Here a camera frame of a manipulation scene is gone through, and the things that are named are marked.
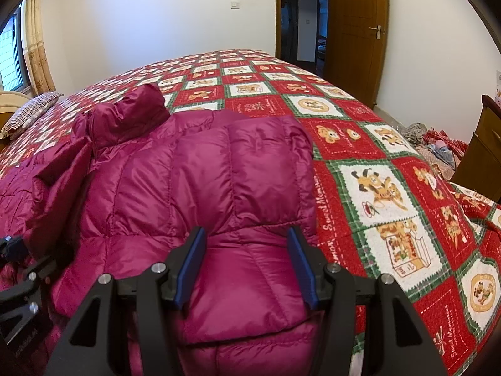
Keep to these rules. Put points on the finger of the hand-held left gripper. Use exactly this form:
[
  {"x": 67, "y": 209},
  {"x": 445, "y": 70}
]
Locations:
[
  {"x": 29, "y": 293},
  {"x": 11, "y": 247}
]

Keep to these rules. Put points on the magenta down jacket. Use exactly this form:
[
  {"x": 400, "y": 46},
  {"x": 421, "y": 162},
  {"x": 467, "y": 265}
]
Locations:
[{"x": 215, "y": 164}]

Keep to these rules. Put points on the wooden door frame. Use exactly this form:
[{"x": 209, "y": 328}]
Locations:
[{"x": 278, "y": 15}]

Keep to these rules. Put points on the wooden cabinet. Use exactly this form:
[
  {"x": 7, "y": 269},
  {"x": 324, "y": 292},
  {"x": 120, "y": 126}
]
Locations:
[{"x": 483, "y": 152}]

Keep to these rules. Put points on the pile of clothes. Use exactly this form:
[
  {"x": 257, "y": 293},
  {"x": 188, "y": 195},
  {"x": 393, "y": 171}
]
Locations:
[{"x": 434, "y": 145}]

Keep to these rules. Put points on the beige patterned curtain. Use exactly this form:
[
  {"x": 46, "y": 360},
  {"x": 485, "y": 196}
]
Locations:
[{"x": 37, "y": 47}]

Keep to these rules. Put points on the red printed blanket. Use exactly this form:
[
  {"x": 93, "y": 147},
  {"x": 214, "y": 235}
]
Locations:
[{"x": 391, "y": 203}]

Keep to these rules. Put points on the beige headboard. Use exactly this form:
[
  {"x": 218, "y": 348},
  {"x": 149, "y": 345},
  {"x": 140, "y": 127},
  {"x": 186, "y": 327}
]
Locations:
[{"x": 11, "y": 102}]

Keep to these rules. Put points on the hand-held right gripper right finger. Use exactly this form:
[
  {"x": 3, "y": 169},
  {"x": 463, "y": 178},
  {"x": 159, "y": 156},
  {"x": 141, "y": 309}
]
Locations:
[{"x": 303, "y": 268}]

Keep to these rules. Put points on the window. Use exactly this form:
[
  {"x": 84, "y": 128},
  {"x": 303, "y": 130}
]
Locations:
[{"x": 13, "y": 58}]

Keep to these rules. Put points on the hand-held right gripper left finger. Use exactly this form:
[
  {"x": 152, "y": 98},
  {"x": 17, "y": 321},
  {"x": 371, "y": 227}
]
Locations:
[{"x": 191, "y": 268}]

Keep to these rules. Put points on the striped pillow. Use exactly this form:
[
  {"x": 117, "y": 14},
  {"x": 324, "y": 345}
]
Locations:
[{"x": 27, "y": 113}]

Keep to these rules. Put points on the wooden door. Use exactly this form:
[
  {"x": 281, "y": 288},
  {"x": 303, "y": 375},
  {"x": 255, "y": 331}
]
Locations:
[{"x": 352, "y": 55}]

